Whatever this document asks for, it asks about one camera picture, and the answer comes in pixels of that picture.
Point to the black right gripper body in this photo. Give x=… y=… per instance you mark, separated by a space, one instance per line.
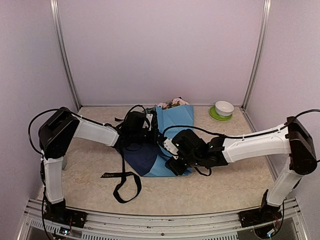
x=190 y=161

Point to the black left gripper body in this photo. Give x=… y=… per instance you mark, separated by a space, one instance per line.
x=138 y=137

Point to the blue wrapping paper sheet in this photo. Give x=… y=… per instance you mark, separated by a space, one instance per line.
x=150 y=160

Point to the black printed ribbon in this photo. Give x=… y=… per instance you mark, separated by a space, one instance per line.
x=123 y=175

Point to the fake flower bunch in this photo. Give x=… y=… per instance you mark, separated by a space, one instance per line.
x=175 y=102

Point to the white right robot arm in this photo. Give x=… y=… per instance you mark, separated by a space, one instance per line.
x=290 y=140

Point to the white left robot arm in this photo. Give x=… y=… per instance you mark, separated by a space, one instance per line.
x=56 y=134

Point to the green plastic saucer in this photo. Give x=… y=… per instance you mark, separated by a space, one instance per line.
x=215 y=115

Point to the white ceramic bowl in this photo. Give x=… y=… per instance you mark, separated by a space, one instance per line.
x=224 y=108

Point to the white blue paper cup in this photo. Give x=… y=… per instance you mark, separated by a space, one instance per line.
x=64 y=163

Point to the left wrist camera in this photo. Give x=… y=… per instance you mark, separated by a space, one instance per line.
x=151 y=122

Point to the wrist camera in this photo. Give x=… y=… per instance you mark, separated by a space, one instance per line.
x=168 y=146
x=151 y=122

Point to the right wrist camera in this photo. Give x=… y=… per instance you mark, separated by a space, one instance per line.
x=168 y=146

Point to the aluminium table frame rail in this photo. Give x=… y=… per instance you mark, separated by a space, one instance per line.
x=113 y=225

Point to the right corner metal post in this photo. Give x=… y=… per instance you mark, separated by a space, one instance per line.
x=258 y=53

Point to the corner metal post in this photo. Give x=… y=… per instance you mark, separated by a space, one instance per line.
x=63 y=53
x=258 y=53

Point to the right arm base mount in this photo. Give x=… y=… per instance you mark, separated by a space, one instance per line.
x=263 y=214

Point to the left corner metal post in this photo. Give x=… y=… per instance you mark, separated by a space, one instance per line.
x=63 y=53

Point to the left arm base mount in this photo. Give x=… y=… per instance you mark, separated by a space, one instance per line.
x=59 y=213

